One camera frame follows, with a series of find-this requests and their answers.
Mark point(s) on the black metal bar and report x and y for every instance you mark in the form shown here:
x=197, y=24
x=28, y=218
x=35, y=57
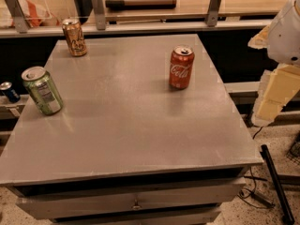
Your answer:
x=287, y=218

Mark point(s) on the orange white bag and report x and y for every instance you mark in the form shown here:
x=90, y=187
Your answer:
x=37, y=15

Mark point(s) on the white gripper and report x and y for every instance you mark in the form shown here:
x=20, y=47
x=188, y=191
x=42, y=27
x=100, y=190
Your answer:
x=286, y=37

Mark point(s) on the red coca-cola can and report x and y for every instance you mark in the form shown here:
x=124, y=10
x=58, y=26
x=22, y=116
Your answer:
x=181, y=65

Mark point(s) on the green soda can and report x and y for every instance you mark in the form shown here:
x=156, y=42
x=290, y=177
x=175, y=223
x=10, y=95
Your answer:
x=40, y=85

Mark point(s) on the blue soda can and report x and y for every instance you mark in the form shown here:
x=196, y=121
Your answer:
x=7, y=89

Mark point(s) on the left grey metal bracket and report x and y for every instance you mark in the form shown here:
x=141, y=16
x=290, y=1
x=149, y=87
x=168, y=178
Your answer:
x=20, y=23

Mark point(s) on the black wire basket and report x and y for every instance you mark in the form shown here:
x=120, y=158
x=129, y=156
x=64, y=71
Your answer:
x=294, y=151

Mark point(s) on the grey metal bracket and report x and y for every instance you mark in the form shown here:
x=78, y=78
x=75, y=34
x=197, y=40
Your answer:
x=20, y=23
x=99, y=13
x=211, y=18

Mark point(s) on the orange-gold soda can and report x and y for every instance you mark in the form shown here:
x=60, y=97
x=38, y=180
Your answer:
x=74, y=37

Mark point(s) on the grey drawer cabinet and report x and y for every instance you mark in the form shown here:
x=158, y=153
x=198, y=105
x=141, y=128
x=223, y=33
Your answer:
x=125, y=134

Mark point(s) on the right grey metal bracket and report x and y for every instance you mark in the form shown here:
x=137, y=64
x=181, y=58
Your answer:
x=211, y=18

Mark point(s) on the middle grey metal bracket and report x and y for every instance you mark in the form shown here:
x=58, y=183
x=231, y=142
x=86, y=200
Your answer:
x=99, y=13

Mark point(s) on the metal drawer handle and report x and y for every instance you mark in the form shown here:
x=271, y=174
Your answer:
x=136, y=206

